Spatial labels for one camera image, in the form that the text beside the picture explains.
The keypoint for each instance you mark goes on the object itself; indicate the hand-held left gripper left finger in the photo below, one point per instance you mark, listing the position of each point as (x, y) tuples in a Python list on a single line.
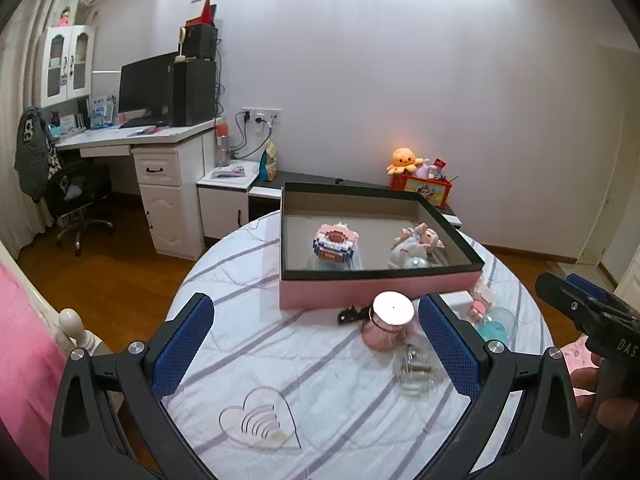
[(182, 345)]

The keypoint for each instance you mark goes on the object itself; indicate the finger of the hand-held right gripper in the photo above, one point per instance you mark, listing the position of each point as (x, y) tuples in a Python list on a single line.
[(567, 302), (587, 286)]

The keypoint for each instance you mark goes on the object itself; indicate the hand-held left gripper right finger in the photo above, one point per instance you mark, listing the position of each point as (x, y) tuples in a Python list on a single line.
[(450, 350)]

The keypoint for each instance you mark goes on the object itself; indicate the clear glass bottle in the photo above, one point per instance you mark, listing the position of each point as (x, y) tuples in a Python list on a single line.
[(412, 375)]

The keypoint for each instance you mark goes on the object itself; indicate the teal glass bottle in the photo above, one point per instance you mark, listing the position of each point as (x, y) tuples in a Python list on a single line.
[(492, 327)]

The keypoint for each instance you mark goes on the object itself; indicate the pink jar with silver lid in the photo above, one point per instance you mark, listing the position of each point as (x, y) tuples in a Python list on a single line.
[(387, 332)]

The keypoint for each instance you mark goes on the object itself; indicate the black rhinestone hair clip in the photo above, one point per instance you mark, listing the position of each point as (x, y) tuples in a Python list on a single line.
[(350, 316)]

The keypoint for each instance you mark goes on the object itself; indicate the pink and black storage box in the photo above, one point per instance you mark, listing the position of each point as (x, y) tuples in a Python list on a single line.
[(325, 295)]

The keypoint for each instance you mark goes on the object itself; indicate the person's right hand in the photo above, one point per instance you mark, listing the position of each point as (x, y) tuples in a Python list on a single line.
[(585, 382)]

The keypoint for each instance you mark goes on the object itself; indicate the clear heart-shaped acrylic plate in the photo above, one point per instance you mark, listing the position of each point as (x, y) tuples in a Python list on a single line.
[(260, 410)]

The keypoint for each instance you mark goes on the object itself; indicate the white and pink doll figure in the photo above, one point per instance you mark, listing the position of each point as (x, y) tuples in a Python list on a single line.
[(415, 247)]

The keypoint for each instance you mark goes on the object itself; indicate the cream door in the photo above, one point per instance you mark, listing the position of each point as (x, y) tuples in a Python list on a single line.
[(612, 160)]

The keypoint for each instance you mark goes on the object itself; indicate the white bedside cabinet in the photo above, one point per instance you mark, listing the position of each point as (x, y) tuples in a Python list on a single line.
[(222, 210)]

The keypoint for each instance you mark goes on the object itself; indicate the pink and blue block toy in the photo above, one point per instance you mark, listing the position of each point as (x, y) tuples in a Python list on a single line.
[(334, 242)]

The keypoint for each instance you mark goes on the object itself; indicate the white desk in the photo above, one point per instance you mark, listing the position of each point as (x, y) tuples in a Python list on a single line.
[(170, 185)]

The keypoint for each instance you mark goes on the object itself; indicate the pink blanket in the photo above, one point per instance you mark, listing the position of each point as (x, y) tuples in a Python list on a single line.
[(22, 360)]

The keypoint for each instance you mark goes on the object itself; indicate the red toy box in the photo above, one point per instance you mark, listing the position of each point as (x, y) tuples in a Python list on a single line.
[(425, 191)]

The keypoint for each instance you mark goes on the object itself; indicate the flat plastic packet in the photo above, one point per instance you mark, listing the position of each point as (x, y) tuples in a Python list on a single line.
[(227, 171)]

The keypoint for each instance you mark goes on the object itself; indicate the purple toy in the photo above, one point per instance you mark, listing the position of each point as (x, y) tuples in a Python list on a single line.
[(425, 170)]

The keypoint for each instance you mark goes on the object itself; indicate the black office chair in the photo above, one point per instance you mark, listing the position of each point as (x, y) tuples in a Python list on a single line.
[(75, 190)]

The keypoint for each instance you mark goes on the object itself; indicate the orange octopus plush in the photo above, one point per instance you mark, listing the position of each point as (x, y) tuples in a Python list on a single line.
[(404, 160)]

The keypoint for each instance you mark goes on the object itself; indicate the clear water bottle red cap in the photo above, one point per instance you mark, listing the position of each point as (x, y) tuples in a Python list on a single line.
[(222, 147)]

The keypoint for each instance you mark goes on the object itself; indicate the blue and yellow snack bag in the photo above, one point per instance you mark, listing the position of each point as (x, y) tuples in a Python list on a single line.
[(268, 162)]

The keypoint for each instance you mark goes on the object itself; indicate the dark low bench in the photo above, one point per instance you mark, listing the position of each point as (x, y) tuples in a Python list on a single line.
[(310, 179)]

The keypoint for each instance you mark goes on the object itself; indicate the black keyboard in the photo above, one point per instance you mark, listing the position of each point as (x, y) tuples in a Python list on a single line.
[(142, 123)]

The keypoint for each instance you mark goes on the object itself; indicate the grey jacket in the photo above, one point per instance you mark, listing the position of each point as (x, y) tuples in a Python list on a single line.
[(32, 160)]

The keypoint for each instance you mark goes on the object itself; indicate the blue and white box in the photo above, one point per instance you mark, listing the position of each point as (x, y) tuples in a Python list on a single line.
[(102, 110)]

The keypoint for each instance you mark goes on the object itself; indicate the black computer tower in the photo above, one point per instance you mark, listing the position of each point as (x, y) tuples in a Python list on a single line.
[(195, 92)]

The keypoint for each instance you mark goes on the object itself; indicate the black computer monitor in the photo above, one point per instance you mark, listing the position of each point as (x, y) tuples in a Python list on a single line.
[(145, 80)]

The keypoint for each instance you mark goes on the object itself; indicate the small cream fan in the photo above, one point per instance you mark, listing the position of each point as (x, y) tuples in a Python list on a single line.
[(182, 42)]

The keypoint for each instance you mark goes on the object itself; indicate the small black box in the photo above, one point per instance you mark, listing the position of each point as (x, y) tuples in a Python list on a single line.
[(202, 40)]

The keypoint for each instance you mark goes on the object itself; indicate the white curtain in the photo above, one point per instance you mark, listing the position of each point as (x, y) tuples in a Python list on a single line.
[(17, 70)]

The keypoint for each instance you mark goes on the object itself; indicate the red folder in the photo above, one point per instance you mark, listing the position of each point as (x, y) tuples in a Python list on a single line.
[(204, 10)]

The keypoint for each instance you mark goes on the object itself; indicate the small pink doll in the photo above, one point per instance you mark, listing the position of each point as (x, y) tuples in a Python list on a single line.
[(64, 17)]

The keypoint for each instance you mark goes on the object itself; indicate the white bed frame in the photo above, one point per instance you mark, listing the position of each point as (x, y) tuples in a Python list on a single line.
[(70, 322)]

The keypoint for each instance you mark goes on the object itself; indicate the white wall socket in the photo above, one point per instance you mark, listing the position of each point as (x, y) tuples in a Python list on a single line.
[(261, 116)]

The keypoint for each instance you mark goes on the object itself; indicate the white wall cabinet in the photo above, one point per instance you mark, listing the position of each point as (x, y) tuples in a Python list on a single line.
[(67, 65)]

